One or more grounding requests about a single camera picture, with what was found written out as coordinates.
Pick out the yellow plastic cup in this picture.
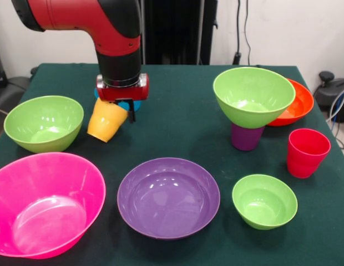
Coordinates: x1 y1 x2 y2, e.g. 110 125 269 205
87 98 129 144

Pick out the thin black hanging cable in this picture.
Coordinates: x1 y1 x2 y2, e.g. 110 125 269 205
244 0 262 69

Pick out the dark green tablecloth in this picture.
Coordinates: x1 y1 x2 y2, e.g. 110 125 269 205
0 63 344 266

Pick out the tangle of cables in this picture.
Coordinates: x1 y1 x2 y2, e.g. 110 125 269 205
327 84 344 152

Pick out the orange-red plastic bowl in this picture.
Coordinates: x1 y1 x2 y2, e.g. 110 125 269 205
266 78 315 127

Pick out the small green plastic bowl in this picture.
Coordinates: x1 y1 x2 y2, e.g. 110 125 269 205
231 173 299 231

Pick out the black hanging cable with plug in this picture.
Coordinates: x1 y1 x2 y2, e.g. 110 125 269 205
232 0 242 65

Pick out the large pink plastic bowl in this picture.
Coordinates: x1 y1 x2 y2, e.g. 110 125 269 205
0 151 107 260

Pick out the purple plastic cup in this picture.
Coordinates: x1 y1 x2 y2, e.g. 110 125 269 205
230 123 265 152

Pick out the black chair base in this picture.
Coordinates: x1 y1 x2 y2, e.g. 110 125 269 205
0 76 31 117
313 71 344 122

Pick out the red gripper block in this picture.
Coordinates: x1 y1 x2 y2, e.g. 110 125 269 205
95 73 150 124

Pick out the red plastic cup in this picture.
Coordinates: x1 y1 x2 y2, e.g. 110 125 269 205
287 127 332 179

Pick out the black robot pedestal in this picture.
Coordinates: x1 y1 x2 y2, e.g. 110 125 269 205
140 0 219 66

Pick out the purple plastic bowl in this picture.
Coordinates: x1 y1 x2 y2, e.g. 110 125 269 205
117 157 221 241

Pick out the blue plastic bowl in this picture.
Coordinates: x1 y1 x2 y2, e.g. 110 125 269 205
93 87 142 112

